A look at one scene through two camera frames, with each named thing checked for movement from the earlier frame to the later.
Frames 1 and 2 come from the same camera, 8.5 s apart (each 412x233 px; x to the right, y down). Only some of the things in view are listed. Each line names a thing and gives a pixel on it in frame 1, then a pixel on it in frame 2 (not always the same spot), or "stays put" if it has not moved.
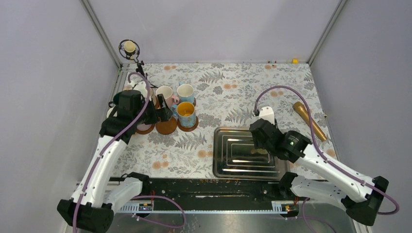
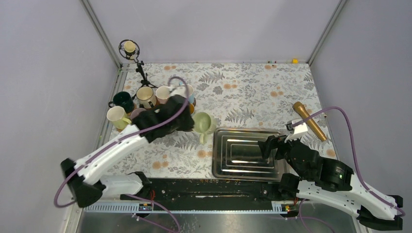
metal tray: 235,157 stays put
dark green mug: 118,100 stays put
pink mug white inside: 166,92 stays put
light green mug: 262,151 to 204,123
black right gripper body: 259,145 to 282,152
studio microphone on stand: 130,50 stays put
